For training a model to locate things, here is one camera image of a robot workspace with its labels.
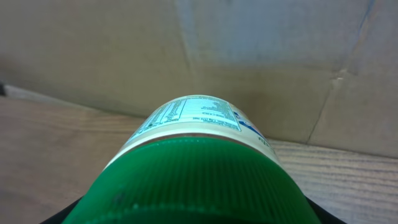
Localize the green lidded jar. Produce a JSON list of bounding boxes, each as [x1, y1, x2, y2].
[[65, 95, 320, 223]]

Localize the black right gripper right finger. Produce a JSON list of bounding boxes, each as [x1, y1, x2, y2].
[[306, 197, 346, 224]]

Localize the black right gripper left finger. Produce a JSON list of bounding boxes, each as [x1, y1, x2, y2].
[[40, 198, 81, 224]]

